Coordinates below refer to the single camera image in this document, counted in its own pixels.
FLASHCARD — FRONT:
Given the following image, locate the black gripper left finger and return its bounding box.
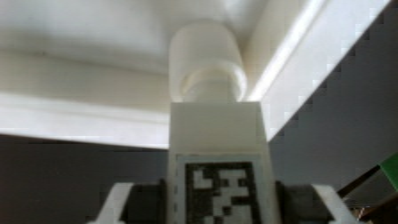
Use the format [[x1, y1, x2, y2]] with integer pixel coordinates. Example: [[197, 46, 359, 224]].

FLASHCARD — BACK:
[[87, 182, 165, 224]]

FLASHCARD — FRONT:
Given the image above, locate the white table leg with tag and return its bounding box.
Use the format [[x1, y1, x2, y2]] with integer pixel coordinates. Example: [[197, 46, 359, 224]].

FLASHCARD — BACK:
[[167, 81, 281, 224]]

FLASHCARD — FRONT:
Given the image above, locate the white square tabletop panel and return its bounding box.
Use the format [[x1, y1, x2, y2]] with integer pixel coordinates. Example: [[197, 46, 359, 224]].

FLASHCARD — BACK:
[[0, 0, 393, 148]]

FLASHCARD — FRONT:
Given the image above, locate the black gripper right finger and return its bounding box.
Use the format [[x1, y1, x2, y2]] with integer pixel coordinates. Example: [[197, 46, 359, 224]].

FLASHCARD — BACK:
[[277, 183, 359, 224]]

